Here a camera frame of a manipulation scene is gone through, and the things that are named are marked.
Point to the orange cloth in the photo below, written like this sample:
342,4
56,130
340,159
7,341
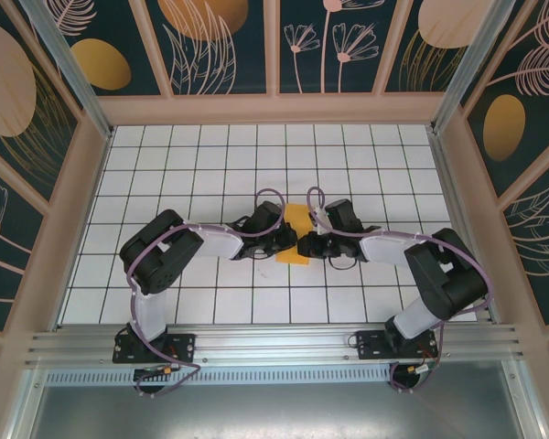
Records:
297,217

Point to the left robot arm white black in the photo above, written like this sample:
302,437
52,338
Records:
219,242

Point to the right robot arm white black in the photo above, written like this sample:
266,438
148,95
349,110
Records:
384,249

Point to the grey metal sheet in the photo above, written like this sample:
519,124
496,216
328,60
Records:
274,411

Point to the yellow power connector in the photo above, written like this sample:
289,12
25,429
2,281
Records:
413,368
167,370

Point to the aluminium mounting rail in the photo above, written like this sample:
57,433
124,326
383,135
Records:
274,343

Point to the aluminium side rail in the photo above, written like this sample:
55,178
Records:
446,174

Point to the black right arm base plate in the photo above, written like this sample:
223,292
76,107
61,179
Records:
368,345

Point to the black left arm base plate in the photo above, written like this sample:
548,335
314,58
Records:
185,343

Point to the aluminium frame post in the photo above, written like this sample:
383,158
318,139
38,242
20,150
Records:
74,68
468,64

